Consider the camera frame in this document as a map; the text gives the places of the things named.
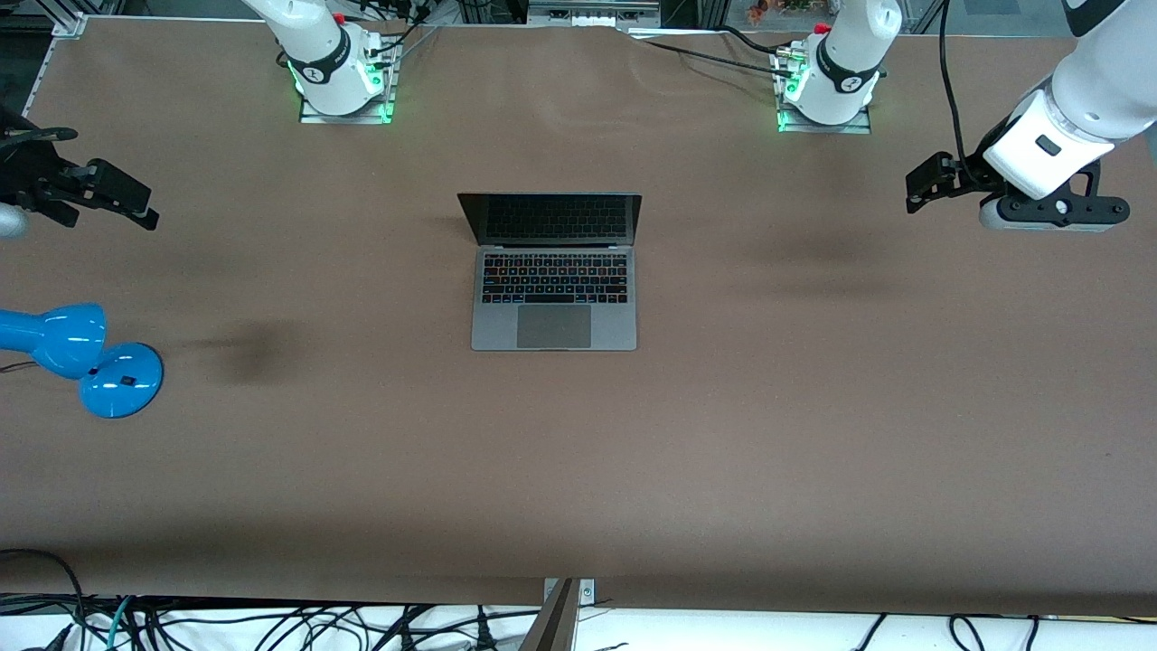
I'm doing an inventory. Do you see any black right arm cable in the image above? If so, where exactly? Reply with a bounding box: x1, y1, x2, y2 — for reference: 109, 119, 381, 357
0, 126, 81, 146

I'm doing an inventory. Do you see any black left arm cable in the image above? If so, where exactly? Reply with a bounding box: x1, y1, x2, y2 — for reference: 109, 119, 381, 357
936, 0, 991, 191

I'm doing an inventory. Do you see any grey laptop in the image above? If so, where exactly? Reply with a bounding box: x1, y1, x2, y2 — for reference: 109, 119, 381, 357
456, 192, 644, 353

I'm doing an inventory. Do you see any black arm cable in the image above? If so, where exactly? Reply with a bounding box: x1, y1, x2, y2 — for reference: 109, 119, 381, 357
936, 0, 991, 191
0, 126, 81, 146

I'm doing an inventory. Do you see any black left camera mount bracket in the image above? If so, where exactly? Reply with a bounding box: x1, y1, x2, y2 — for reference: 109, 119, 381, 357
1065, 157, 1106, 202

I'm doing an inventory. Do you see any teal cable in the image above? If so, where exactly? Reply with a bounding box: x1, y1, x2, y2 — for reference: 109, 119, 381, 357
106, 594, 137, 651

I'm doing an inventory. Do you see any aluminium frame corner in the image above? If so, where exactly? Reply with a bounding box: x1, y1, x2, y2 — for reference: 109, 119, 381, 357
36, 0, 91, 39

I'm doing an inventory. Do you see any silver clamp bracket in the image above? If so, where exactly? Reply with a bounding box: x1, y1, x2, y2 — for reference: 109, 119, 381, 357
542, 578, 597, 606

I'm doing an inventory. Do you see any blue desk lamp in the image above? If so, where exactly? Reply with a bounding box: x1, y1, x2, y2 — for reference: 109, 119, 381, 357
0, 302, 165, 420

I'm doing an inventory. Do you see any long black table cable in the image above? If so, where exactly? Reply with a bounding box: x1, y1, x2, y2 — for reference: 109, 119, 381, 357
630, 34, 787, 75

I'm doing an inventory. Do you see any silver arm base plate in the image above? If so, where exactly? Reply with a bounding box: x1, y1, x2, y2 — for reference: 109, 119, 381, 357
298, 36, 400, 126
775, 45, 874, 136

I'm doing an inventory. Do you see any grey power strip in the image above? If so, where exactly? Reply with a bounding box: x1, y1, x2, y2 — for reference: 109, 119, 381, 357
527, 0, 663, 28

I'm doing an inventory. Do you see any short black table cable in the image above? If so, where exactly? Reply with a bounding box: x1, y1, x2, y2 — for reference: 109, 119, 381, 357
714, 24, 796, 61

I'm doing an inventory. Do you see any black base connector cable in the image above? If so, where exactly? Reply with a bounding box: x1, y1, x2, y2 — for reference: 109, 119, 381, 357
366, 0, 440, 69

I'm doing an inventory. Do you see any black looped floor cable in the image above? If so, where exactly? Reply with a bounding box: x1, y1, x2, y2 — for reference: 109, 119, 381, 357
0, 548, 88, 651

